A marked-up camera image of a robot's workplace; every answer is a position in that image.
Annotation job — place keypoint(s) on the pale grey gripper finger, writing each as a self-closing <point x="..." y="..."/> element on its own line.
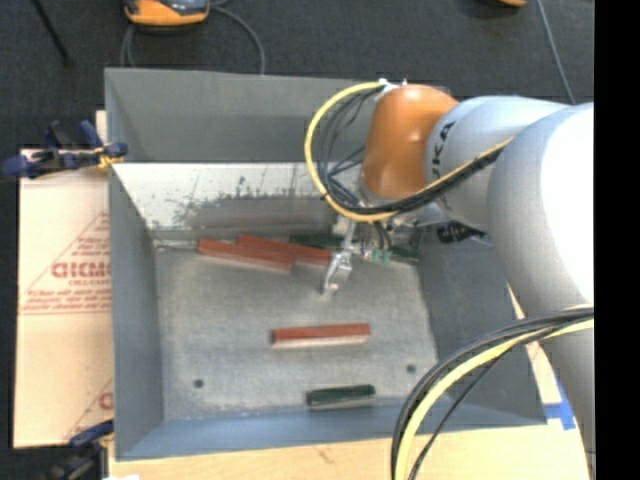
<point x="330" y="273"/>
<point x="345" y="270"/>

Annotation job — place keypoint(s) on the red-brown flat block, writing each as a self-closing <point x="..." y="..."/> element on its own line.
<point x="242" y="255"/>
<point x="300" y="253"/>
<point x="320" y="334"/>

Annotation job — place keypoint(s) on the dark green flat block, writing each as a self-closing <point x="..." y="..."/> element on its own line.
<point x="340" y="397"/>
<point x="312" y="240"/>

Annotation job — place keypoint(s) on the grey metal bin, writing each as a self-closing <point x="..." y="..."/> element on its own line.
<point x="280" y="313"/>

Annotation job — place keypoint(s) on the brown cardboard board red print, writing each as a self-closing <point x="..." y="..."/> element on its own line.
<point x="60" y="318"/>

